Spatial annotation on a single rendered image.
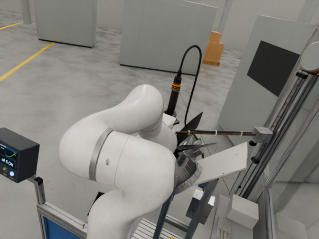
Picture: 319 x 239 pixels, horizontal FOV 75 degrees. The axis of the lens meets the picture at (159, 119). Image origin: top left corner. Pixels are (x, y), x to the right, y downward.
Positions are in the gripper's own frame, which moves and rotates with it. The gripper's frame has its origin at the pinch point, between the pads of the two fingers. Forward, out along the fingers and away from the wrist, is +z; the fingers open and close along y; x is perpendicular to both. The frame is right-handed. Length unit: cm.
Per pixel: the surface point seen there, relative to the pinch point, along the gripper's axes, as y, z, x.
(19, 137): -68, -32, -27
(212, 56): -79, 815, -124
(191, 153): 14, 28, -40
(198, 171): 23.2, 8.0, -34.6
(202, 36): -98, 577, -31
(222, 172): 35.0, 2.1, -24.0
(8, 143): -66, -39, -25
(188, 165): 16.3, 8.0, -33.4
